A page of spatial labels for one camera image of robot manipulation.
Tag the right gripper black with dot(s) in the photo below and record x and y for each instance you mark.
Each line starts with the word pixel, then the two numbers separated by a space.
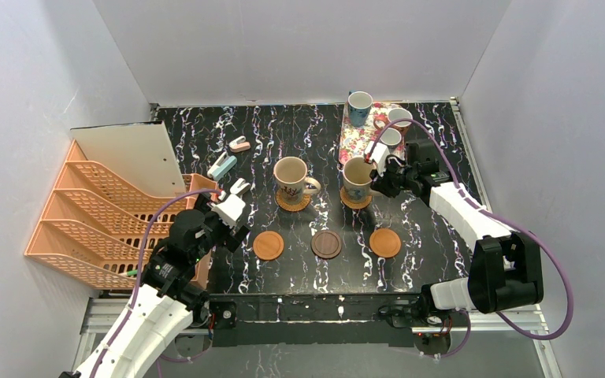
pixel 384 177

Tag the light wooden coaster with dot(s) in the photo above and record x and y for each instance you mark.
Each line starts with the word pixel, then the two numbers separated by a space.
pixel 385 243
pixel 268 245

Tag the tall beige mug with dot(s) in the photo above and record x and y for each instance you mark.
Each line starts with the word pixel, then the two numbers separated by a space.
pixel 357 181

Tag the floral tray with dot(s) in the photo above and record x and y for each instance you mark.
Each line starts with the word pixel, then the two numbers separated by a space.
pixel 354 140

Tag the woven rattan coaster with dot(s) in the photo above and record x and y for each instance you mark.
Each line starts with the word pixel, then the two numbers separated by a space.
pixel 351 204
pixel 296 207

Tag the blue mug white inside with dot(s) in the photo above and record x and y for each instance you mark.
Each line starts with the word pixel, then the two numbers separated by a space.
pixel 359 104

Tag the dark walnut wooden coaster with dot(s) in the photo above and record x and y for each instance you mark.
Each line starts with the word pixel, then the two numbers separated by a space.
pixel 326 244

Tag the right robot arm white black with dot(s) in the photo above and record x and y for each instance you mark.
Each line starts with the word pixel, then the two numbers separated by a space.
pixel 505 269

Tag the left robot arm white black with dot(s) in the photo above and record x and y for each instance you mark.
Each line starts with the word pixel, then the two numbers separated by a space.
pixel 164 302

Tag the small grey heart mug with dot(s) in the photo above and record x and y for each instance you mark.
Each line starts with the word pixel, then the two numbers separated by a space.
pixel 392 139

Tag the pink floral mug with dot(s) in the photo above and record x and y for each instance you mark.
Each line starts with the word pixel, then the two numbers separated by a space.
pixel 396 117

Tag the blue white stapler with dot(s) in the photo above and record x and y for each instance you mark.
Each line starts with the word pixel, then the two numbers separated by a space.
pixel 221 166

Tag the pink mini stapler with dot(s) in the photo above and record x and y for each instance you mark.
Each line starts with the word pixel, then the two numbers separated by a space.
pixel 239 144

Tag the white folder board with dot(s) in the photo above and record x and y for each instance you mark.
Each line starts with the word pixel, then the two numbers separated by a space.
pixel 140 153

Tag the orange mesh file rack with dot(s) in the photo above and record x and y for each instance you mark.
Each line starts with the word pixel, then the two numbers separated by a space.
pixel 92 225

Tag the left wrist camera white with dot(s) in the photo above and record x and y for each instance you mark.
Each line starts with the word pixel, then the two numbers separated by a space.
pixel 230 210

